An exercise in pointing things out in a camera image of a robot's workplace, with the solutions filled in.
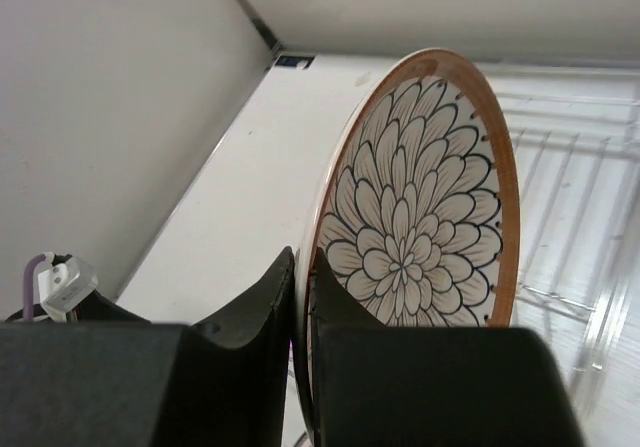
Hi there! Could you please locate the metal wire dish rack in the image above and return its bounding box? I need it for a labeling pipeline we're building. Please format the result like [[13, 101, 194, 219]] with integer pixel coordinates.
[[482, 63, 639, 417]]

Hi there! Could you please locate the left corner label sticker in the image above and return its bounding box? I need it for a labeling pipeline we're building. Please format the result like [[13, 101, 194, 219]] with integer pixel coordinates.
[[274, 55, 315, 70]]

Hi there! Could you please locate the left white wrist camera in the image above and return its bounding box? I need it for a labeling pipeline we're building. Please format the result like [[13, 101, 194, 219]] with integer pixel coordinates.
[[37, 252, 98, 322]]

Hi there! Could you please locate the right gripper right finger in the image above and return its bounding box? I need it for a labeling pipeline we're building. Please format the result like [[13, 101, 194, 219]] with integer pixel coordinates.
[[310, 253, 584, 446]]

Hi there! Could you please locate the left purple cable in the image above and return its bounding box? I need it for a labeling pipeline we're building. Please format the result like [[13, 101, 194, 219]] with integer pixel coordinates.
[[22, 254, 54, 323]]

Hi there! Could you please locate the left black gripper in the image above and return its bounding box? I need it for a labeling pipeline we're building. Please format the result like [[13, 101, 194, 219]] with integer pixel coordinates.
[[6, 252, 146, 323]]

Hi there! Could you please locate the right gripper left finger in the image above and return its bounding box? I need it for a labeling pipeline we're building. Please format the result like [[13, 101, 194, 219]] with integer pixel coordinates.
[[1, 248, 294, 446]]

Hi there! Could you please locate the flower pattern plate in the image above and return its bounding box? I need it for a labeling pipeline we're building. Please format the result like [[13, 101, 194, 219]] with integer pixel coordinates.
[[292, 48, 521, 429]]

